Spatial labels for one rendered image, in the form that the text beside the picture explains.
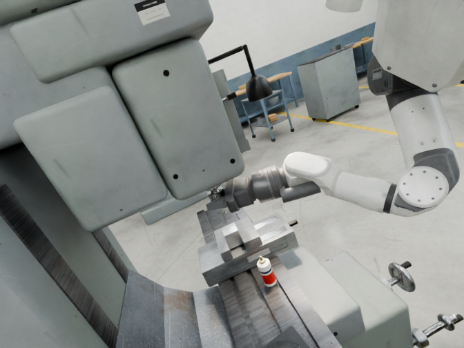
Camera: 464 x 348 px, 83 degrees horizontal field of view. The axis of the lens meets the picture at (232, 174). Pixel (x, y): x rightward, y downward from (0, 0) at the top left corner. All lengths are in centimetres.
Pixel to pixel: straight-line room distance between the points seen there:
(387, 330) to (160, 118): 93
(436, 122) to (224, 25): 705
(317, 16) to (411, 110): 795
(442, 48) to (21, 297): 76
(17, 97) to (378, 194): 70
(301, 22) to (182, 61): 778
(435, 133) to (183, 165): 51
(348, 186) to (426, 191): 14
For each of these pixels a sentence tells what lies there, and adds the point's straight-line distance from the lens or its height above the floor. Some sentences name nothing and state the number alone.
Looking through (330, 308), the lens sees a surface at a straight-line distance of 92.
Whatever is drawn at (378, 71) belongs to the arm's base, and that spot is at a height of 143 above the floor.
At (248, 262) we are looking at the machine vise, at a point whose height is 93.
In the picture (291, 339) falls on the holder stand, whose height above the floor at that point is 109.
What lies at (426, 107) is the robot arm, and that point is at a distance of 66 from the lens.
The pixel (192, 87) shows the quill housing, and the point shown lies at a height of 154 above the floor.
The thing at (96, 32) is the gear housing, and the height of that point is 168.
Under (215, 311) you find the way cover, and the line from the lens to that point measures 101.
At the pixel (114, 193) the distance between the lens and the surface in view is 58.
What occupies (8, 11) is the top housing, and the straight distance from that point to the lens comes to 59.
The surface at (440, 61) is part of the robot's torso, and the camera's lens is 52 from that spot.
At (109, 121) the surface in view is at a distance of 55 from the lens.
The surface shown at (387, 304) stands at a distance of 108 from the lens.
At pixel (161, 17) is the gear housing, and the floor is 167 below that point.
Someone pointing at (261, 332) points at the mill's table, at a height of 90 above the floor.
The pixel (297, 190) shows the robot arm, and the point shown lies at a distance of 66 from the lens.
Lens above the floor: 155
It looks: 21 degrees down
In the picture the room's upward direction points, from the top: 21 degrees counter-clockwise
